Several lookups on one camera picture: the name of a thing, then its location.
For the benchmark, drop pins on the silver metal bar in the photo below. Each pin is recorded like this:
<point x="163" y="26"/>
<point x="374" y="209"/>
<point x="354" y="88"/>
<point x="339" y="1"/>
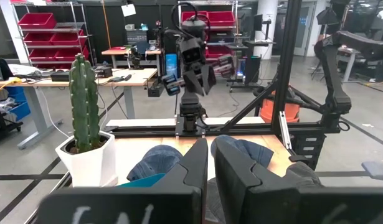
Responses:
<point x="284" y="129"/>

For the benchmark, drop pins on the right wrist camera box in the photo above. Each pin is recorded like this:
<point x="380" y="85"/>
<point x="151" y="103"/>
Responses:
<point x="191" y="51"/>

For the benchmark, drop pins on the small black robot arm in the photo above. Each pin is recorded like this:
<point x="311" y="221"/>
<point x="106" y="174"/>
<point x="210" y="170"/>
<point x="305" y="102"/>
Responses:
<point x="135" y="57"/>

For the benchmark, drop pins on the grey side table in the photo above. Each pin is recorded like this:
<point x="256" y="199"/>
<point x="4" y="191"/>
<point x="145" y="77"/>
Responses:
<point x="347" y="56"/>

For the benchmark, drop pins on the green columnar cactus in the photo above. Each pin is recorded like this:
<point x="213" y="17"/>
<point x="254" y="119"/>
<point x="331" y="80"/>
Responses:
<point x="80" y="109"/>

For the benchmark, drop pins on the small wooden desk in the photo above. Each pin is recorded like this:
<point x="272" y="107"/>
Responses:
<point x="116" y="51"/>

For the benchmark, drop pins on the white cloth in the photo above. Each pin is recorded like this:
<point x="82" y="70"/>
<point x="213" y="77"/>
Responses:
<point x="21" y="69"/>

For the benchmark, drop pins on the flat black box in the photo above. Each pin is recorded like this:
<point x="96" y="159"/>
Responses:
<point x="59" y="76"/>

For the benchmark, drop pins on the blue denim cap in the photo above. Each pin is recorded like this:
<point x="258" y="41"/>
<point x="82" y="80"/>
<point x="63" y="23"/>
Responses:
<point x="253" y="151"/>
<point x="157" y="161"/>

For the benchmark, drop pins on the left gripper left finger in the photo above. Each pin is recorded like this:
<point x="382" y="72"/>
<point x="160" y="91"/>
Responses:
<point x="185" y="186"/>

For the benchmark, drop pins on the white hexagonal plant pot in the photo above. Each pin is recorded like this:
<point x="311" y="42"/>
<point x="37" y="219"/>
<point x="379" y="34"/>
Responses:
<point x="88" y="168"/>

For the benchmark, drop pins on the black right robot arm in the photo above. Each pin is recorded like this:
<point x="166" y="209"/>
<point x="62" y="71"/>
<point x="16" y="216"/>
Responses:
<point x="191" y="105"/>

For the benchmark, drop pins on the orange shop vacuum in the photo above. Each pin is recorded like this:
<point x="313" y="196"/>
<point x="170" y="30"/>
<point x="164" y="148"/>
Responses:
<point x="267" y="112"/>

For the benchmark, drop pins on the red plastic bin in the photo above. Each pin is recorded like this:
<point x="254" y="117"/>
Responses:
<point x="66" y="53"/>
<point x="221" y="18"/>
<point x="217" y="51"/>
<point x="194" y="15"/>
<point x="68" y="38"/>
<point x="37" y="20"/>
<point x="41" y="54"/>
<point x="38" y="39"/>

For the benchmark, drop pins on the wooden desk grey legs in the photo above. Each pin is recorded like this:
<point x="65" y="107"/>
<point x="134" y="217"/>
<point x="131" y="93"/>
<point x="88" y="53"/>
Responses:
<point x="138" y="77"/>

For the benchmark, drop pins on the white paper tag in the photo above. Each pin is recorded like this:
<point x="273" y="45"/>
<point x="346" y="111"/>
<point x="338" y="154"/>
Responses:
<point x="128" y="10"/>

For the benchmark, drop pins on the black computer tower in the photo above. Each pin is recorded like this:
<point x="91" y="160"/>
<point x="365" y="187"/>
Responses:
<point x="250" y="70"/>

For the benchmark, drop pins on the black electronic device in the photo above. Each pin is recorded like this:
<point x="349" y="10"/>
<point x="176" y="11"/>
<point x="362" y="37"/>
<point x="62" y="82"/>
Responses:
<point x="104" y="72"/>

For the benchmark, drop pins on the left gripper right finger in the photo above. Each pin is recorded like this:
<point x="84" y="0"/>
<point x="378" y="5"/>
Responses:
<point x="238" y="186"/>

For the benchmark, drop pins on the black aluminium table frame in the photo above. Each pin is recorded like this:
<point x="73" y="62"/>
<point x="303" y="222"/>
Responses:
<point x="286" y="62"/>

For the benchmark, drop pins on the dark grey cap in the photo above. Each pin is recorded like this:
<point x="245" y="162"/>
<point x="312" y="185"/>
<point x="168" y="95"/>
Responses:
<point x="303" y="174"/>

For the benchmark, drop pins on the blue lit computer case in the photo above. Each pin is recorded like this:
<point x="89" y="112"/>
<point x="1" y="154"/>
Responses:
<point x="172" y="63"/>

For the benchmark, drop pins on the black softbox lamp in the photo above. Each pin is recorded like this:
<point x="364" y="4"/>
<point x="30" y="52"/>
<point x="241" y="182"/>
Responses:
<point x="328" y="15"/>

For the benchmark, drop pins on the blue plastic bin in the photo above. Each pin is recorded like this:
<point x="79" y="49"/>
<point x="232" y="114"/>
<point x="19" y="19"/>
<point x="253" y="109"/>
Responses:
<point x="18" y="102"/>

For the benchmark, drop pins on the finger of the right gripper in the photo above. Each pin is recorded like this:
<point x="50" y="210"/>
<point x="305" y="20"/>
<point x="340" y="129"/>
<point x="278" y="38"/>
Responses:
<point x="193" y="81"/>
<point x="209" y="77"/>

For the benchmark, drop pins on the teal plastic mat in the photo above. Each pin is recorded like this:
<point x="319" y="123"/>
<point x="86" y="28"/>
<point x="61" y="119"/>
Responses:
<point x="144" y="182"/>

